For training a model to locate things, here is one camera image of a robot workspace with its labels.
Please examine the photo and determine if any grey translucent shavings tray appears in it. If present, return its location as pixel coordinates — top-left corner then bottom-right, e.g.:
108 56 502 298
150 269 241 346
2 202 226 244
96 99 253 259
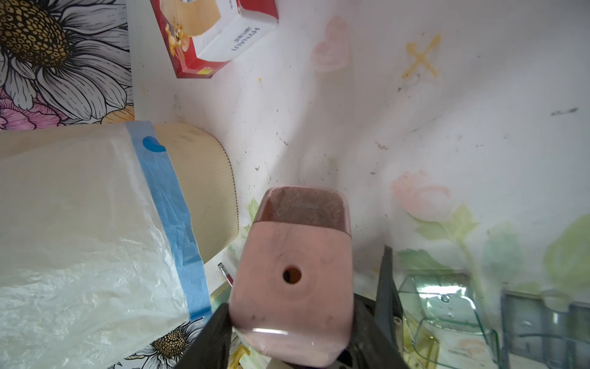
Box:
501 292 589 368

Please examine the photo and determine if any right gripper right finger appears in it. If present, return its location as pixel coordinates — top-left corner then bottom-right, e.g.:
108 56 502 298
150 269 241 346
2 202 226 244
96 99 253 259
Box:
350 295 408 369

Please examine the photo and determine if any red white bandage box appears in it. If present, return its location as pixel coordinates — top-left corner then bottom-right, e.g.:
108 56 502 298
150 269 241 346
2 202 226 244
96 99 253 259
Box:
151 0 279 78

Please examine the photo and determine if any pink translucent shavings tray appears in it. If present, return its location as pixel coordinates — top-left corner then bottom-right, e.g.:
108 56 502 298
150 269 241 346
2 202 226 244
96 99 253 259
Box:
254 186 351 235

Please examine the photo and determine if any pink pencil sharpener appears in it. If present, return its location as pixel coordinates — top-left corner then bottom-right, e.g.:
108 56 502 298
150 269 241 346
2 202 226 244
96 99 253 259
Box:
227 185 356 368

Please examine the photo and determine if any white lined trash bin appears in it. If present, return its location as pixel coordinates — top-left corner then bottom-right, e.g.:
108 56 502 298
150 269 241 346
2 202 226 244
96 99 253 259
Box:
1 121 238 368

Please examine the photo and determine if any clear teal shavings tray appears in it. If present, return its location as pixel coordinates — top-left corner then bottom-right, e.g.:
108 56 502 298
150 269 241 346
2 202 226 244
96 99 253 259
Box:
399 270 501 368

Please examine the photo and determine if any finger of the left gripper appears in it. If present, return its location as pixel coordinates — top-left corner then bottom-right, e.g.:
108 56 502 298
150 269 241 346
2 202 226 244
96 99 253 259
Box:
373 245 403 351

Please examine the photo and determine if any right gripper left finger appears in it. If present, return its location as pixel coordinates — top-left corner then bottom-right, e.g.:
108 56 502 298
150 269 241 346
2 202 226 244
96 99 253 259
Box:
175 303 233 369

